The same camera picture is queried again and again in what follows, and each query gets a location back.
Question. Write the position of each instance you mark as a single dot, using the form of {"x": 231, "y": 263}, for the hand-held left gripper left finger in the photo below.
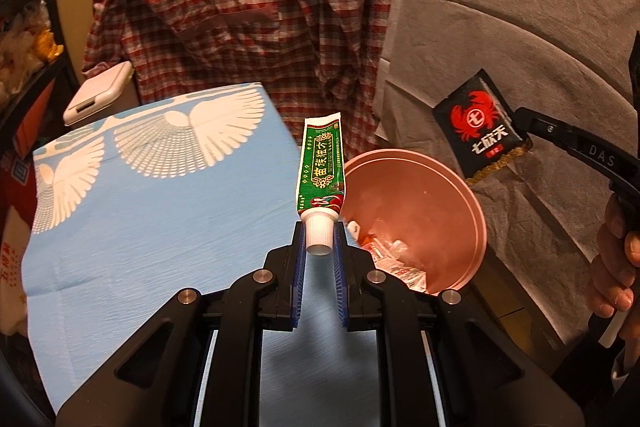
{"x": 298, "y": 277}

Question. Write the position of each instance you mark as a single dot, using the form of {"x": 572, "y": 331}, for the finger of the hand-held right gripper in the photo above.
{"x": 545, "y": 129}

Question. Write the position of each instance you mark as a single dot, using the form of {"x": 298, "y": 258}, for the white plastic bags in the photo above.
{"x": 20, "y": 52}

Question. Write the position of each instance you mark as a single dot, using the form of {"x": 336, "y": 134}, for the green toothpaste tube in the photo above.
{"x": 320, "y": 167}

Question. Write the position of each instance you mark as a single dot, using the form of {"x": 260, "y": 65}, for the grey cloth cover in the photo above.
{"x": 500, "y": 32}

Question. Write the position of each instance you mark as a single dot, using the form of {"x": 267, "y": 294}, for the black snack packet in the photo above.
{"x": 480, "y": 127}

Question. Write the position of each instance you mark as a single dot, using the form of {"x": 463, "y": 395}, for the red cardboard box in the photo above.
{"x": 25, "y": 147}

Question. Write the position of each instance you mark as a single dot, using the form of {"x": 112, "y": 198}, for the golden figurine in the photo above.
{"x": 46, "y": 47}

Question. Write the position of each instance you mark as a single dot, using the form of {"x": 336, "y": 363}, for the white printed sack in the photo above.
{"x": 12, "y": 272}

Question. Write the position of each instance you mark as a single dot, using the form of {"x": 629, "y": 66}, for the white trash bin lid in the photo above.
{"x": 97, "y": 94}

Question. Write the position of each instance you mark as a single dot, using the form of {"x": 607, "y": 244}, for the black shelf rack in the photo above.
{"x": 55, "y": 7}

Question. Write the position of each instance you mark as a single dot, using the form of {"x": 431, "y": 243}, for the red plaid shirt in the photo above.
{"x": 240, "y": 32}

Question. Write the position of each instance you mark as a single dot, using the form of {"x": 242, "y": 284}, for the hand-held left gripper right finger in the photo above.
{"x": 340, "y": 277}

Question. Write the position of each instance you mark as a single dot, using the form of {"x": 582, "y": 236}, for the person's right hand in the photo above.
{"x": 612, "y": 267}

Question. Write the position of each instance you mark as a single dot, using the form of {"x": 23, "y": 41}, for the clear plastic bag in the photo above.
{"x": 405, "y": 267}

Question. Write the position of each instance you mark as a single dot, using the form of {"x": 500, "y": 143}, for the blue printed tablecloth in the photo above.
{"x": 150, "y": 217}

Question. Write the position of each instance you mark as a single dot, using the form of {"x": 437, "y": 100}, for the pink plastic bin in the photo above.
{"x": 410, "y": 187}

